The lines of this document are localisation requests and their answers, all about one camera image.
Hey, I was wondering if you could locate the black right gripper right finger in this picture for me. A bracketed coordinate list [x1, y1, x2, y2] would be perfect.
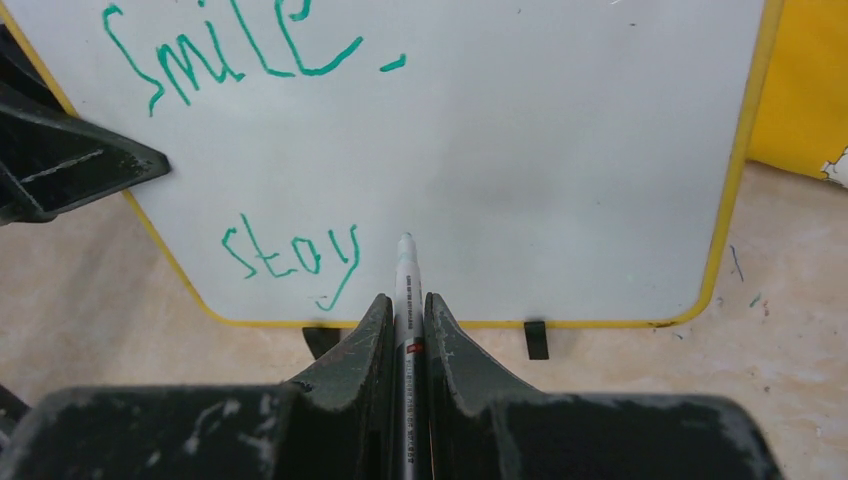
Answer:
[425, 293, 783, 479]

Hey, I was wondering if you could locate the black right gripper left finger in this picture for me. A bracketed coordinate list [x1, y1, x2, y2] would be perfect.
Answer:
[1, 294, 393, 479]

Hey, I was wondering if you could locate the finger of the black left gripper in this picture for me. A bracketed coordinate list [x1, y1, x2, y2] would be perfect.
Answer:
[1, 27, 171, 225]

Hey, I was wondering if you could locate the white marker pen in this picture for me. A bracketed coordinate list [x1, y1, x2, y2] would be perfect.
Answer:
[391, 232, 432, 479]

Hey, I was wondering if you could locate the yellow-framed whiteboard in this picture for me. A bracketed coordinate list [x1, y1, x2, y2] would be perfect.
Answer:
[1, 1, 782, 328]

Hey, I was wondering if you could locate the folded yellow cloth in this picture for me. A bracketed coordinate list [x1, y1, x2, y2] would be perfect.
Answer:
[748, 1, 847, 188]

